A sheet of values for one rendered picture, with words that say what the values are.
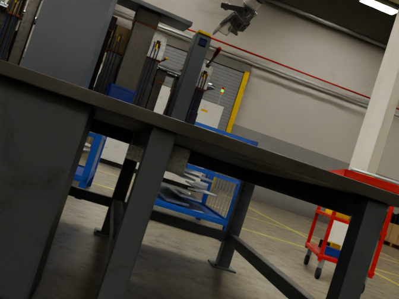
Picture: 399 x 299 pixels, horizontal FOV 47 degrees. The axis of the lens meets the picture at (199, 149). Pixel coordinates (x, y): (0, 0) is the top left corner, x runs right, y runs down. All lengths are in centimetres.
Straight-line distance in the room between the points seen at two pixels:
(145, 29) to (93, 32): 50
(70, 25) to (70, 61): 12
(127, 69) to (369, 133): 436
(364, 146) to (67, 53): 480
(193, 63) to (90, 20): 64
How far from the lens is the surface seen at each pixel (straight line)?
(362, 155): 596
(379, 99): 608
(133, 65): 202
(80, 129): 150
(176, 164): 264
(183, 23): 207
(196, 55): 209
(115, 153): 1007
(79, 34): 158
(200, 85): 225
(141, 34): 204
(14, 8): 217
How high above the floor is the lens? 59
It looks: 2 degrees up
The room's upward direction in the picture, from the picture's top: 18 degrees clockwise
